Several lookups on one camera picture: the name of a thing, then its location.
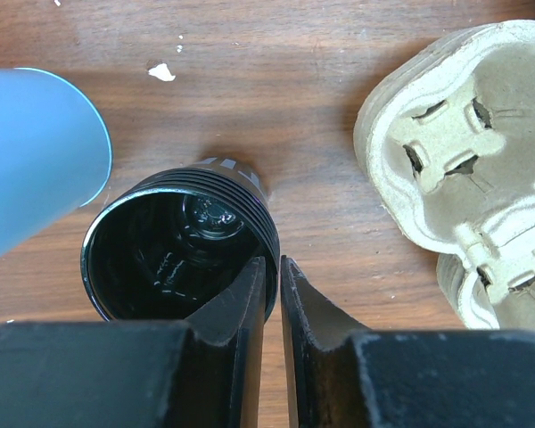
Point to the blue straw holder cup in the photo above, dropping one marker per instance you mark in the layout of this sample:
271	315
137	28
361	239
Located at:
55	152

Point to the stack of black cups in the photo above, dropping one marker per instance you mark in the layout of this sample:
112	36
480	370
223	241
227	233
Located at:
177	239

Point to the cardboard cup carrier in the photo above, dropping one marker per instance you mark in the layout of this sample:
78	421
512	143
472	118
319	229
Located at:
448	142

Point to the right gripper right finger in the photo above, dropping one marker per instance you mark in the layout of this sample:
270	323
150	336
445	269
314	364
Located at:
341	373

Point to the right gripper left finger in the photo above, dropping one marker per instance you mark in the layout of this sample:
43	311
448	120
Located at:
202	371

